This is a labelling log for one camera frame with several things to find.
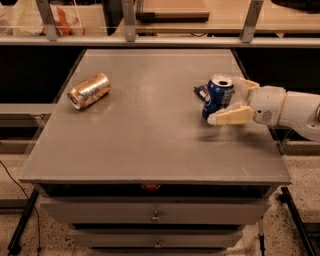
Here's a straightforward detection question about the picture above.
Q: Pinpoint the orange white plastic bag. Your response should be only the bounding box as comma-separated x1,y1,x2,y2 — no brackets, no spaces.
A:
50,5,86,36

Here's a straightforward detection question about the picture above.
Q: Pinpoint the black floor cable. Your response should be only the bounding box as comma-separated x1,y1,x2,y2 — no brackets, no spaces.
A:
0,160,42,256

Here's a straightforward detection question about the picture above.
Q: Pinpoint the black left floor rail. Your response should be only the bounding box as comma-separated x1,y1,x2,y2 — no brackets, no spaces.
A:
7,189,39,256

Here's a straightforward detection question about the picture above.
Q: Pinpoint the upper drawer knob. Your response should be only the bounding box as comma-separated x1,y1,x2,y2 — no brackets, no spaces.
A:
151,211,161,223

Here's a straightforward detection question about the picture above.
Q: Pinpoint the black right floor rail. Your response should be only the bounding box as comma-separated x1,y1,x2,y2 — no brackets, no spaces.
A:
279,187,320,256

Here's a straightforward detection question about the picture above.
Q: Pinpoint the grey metal shelf rail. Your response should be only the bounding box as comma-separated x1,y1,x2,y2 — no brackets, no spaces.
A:
0,36,320,49

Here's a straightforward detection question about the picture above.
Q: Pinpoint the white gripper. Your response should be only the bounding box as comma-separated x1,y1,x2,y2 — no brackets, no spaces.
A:
207,77,287,127

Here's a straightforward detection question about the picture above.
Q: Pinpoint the dark blue snack wrapper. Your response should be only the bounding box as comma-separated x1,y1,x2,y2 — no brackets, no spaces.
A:
194,85,210,101

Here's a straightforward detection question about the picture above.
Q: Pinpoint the grey drawer cabinet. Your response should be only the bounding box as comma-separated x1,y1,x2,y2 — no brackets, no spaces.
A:
22,49,290,256

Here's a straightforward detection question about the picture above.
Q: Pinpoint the blue pepsi can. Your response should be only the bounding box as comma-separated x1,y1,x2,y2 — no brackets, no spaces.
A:
202,74,234,119

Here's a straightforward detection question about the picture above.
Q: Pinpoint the drawer knob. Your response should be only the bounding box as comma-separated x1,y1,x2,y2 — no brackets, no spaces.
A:
154,239,162,249
151,211,161,223

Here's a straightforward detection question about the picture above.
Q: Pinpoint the black floor rail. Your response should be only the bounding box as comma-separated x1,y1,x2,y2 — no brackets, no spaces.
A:
7,189,39,256
279,187,320,256

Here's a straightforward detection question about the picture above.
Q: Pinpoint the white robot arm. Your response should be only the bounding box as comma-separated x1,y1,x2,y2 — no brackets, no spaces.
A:
208,77,320,142

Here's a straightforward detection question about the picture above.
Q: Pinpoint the gold soda can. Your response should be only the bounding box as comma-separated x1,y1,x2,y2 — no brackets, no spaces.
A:
67,73,111,110

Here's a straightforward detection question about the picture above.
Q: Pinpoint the red object in drawer gap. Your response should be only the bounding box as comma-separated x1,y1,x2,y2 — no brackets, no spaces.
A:
141,184,161,192

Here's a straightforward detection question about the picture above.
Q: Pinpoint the lower drawer knob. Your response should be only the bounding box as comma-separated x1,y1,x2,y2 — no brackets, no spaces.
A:
154,239,162,249

